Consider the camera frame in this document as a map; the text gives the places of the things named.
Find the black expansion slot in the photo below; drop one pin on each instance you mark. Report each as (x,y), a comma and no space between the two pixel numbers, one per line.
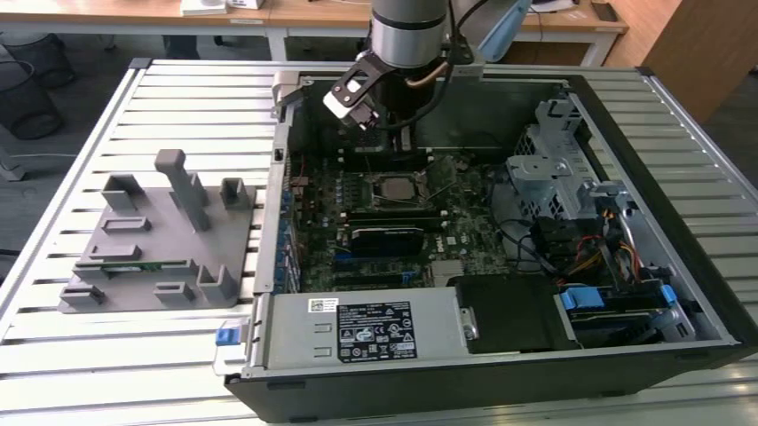
(373,279)

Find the black plastic shroud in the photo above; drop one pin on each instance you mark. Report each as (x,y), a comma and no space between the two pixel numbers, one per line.
(516,315)

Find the blue case latch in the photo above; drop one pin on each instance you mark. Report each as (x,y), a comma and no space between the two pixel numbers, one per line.
(230,336)

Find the black phone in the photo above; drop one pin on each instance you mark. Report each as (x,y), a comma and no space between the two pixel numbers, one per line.
(605,11)

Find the blue disk carrier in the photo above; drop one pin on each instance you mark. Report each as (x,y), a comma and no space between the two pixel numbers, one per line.
(584,299)

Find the black graphics card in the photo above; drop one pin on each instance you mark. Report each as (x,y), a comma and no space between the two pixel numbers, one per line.
(385,244)

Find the black RAM slot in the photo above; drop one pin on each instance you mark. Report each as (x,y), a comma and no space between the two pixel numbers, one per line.
(355,165)
(392,225)
(355,155)
(392,216)

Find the black PC case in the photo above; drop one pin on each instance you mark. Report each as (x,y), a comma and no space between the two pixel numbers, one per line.
(474,390)

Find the wooden desk white frame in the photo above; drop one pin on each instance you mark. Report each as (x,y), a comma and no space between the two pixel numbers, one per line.
(119,11)

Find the silver chipset heatsink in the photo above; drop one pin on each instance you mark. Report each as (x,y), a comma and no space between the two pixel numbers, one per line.
(448,271)

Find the silver power supply unit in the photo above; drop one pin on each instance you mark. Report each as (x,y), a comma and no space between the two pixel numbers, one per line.
(285,333)

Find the silver square CPU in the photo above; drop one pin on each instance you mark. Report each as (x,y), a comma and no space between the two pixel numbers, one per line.
(397,188)

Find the black mesh waste bin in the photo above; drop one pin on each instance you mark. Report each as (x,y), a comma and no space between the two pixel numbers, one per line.
(30,111)
(50,57)

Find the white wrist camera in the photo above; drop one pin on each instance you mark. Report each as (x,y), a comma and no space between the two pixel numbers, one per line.
(346,106)

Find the grey plastic bracket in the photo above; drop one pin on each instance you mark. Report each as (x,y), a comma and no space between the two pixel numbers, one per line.
(604,190)

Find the grey plastic part rack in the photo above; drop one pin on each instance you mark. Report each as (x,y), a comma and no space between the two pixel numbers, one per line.
(166,239)

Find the blue plastic clip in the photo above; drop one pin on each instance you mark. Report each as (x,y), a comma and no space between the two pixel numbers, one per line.
(668,297)

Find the CPU socket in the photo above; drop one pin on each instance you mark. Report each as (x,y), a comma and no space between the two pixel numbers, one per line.
(376,191)

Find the small white box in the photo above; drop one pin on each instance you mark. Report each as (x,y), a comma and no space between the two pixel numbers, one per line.
(246,4)

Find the grey metal stand foot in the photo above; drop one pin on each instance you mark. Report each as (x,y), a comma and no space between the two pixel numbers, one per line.
(14,171)

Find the green RAM stick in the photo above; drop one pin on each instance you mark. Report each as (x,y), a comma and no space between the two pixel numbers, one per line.
(151,266)

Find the green motherboard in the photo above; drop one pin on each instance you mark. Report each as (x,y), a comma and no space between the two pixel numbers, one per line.
(468,222)

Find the metal disk bay cage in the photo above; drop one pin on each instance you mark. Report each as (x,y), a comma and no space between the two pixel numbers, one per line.
(536,171)

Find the wooden cabinet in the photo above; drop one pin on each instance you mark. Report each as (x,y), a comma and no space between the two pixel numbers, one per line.
(698,44)

